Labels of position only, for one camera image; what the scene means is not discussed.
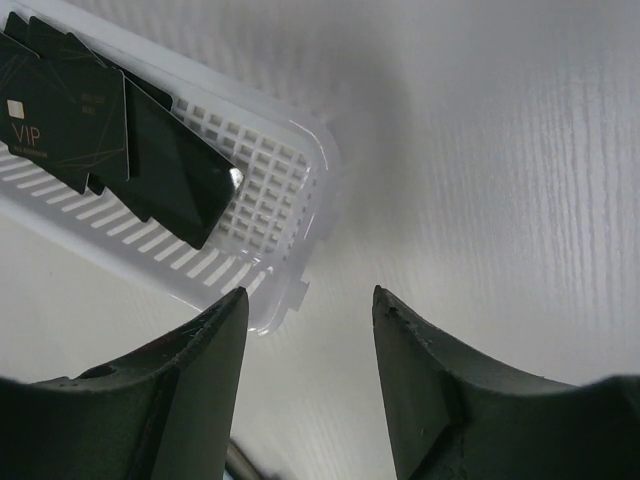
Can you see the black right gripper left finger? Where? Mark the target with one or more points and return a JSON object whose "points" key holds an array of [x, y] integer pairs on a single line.
{"points": [[162, 411]]}

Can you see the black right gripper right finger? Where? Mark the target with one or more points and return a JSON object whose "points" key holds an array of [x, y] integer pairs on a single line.
{"points": [[453, 412]]}

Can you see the black cards in tray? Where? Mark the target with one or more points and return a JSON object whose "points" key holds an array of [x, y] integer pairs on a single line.
{"points": [[95, 125]]}

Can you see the white plastic tray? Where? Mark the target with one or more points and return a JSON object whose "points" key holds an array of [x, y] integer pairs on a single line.
{"points": [[290, 163]]}

